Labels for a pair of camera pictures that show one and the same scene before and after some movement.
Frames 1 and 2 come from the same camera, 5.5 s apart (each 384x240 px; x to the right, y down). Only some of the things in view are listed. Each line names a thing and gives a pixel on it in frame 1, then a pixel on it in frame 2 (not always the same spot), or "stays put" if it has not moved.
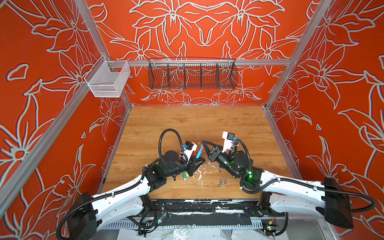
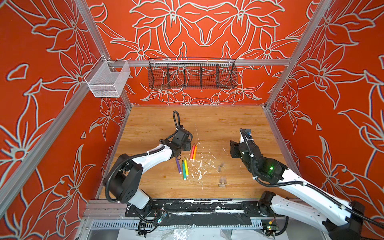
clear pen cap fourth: (223, 180) stays put
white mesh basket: (106, 78) stays put
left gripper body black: (180, 166) → (186, 146)
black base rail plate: (207, 211) stays put
